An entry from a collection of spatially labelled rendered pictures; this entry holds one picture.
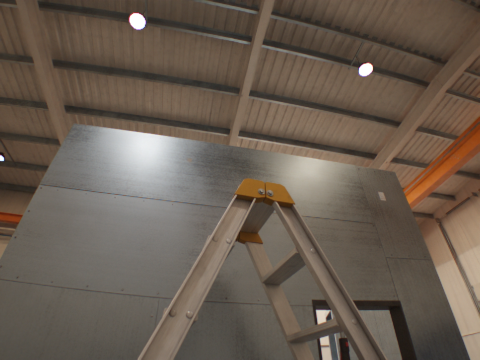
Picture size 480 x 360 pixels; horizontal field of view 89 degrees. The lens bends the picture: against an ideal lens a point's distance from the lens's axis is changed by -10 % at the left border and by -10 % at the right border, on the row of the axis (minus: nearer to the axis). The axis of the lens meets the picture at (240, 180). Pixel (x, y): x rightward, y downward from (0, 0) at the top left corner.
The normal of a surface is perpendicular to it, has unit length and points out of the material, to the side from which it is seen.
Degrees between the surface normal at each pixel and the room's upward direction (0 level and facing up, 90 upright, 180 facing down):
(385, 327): 90
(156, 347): 88
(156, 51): 176
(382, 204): 90
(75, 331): 90
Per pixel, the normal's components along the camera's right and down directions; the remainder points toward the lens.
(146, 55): 0.01, 0.74
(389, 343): -0.15, -0.62
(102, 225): 0.21, -0.61
